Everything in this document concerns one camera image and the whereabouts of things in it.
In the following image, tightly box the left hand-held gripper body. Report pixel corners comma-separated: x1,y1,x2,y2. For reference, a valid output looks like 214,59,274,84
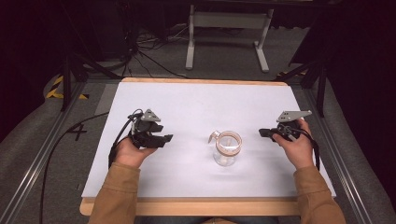
127,108,164,149

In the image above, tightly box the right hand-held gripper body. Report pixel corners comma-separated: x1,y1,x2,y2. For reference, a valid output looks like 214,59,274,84
270,109,313,143

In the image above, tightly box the clear glass jar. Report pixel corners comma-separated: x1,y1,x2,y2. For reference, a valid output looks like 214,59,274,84
207,130,244,167

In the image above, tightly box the person's right hand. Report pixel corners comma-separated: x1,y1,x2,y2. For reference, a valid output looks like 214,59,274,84
272,118,316,171

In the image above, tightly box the person's left hand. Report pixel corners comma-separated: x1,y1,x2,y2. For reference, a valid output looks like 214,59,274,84
113,135,158,170

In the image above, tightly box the white paper sheet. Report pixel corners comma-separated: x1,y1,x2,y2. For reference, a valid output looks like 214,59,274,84
81,81,337,199

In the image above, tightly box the black tripod stand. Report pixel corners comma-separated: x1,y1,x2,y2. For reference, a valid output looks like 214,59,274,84
274,59,329,119
59,3,123,112

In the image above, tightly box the wooden table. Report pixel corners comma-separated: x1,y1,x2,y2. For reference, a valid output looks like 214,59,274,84
79,77,337,217

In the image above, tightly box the yellow black hazard tape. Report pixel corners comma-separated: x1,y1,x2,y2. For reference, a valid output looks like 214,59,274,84
45,75,90,101

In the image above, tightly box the grey metal stand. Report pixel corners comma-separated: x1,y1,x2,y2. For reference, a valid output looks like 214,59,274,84
185,4,276,74

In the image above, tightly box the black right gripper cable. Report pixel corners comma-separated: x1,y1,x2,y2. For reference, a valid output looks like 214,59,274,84
290,127,321,172

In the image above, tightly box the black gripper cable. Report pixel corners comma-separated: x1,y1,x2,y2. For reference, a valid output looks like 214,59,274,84
290,127,321,172
39,108,145,224

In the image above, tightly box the aluminium floor rail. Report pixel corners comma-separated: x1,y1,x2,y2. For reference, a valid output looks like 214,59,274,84
0,82,87,224
303,88,376,224

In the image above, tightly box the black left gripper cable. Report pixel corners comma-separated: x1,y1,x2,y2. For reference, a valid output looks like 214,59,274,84
39,108,145,224

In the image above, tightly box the bundle of black floor cables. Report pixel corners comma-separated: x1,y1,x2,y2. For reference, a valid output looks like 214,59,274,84
87,21,194,80

